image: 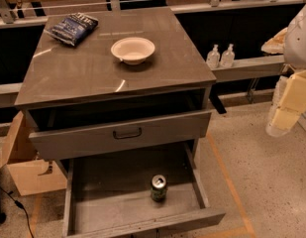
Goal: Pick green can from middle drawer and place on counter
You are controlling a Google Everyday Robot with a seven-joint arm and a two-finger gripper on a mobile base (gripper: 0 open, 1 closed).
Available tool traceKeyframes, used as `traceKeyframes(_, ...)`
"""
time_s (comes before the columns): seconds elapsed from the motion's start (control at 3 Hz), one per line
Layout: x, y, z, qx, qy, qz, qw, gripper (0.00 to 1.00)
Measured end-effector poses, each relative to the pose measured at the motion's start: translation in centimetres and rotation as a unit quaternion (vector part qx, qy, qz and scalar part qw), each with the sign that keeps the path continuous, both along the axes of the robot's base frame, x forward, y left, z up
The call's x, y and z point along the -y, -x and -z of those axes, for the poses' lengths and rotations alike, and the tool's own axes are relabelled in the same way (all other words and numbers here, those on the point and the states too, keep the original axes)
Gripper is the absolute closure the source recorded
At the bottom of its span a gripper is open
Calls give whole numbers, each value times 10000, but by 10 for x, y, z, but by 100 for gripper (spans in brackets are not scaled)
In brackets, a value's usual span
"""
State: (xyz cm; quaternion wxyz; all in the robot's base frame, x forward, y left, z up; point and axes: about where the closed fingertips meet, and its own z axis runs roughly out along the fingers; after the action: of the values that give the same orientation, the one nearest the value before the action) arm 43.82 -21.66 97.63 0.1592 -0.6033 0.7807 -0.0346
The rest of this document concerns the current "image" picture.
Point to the clear sanitizer bottle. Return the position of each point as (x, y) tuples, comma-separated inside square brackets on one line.
[(213, 57), (227, 57)]

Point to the grey top drawer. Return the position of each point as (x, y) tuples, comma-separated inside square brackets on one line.
[(122, 124)]

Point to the grey open middle drawer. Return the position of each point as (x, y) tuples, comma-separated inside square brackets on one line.
[(109, 195)]

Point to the white bowl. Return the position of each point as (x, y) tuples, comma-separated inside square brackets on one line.
[(133, 50)]

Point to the brown cardboard box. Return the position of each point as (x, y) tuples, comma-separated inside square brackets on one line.
[(30, 173)]

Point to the right clear sanitizer bottle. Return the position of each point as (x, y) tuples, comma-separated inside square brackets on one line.
[(227, 57)]

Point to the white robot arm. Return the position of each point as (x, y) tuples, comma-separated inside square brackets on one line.
[(290, 41)]

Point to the blue chip bag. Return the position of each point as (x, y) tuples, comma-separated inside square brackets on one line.
[(73, 29)]

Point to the grey drawer cabinet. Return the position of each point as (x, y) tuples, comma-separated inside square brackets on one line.
[(60, 76)]

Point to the left clear sanitizer bottle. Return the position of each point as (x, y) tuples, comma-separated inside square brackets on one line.
[(213, 57)]

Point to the green soda can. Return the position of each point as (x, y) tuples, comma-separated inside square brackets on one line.
[(158, 188)]

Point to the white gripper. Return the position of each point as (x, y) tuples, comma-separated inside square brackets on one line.
[(298, 44)]

